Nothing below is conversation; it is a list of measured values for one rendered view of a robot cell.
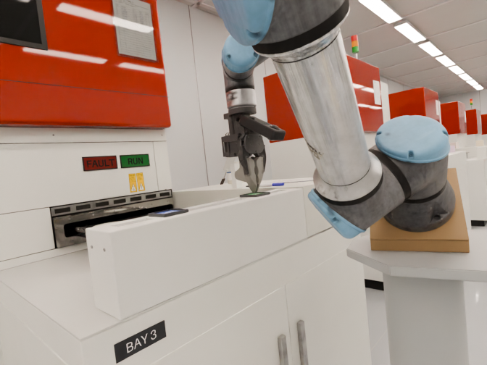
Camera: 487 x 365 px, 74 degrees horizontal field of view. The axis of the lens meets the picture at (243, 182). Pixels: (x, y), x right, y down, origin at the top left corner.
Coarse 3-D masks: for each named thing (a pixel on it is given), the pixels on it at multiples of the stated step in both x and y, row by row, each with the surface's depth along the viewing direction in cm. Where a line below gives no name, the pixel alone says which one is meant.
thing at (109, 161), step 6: (108, 156) 113; (114, 156) 114; (84, 162) 107; (90, 162) 108; (96, 162) 110; (102, 162) 111; (108, 162) 112; (114, 162) 114; (90, 168) 108; (96, 168) 109; (102, 168) 111
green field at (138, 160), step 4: (124, 156) 117; (128, 156) 118; (132, 156) 119; (136, 156) 120; (140, 156) 122; (144, 156) 123; (148, 156) 124; (124, 160) 117; (128, 160) 118; (132, 160) 119; (136, 160) 120; (140, 160) 122; (144, 160) 123; (148, 160) 124; (124, 164) 117; (128, 164) 118; (132, 164) 119; (136, 164) 120; (140, 164) 121; (144, 164) 123; (148, 164) 124
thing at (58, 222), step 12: (132, 204) 117; (144, 204) 121; (156, 204) 125; (60, 216) 101; (72, 216) 102; (84, 216) 105; (96, 216) 108; (60, 228) 100; (60, 240) 99; (72, 240) 102; (84, 240) 105
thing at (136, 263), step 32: (288, 192) 84; (128, 224) 58; (160, 224) 56; (192, 224) 61; (224, 224) 67; (256, 224) 74; (288, 224) 84; (96, 256) 53; (128, 256) 51; (160, 256) 55; (192, 256) 60; (224, 256) 66; (256, 256) 74; (96, 288) 55; (128, 288) 51; (160, 288) 55; (192, 288) 60
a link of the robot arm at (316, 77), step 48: (240, 0) 29; (288, 0) 30; (336, 0) 32; (288, 48) 34; (336, 48) 36; (288, 96) 42; (336, 96) 40; (336, 144) 45; (336, 192) 53; (384, 192) 55
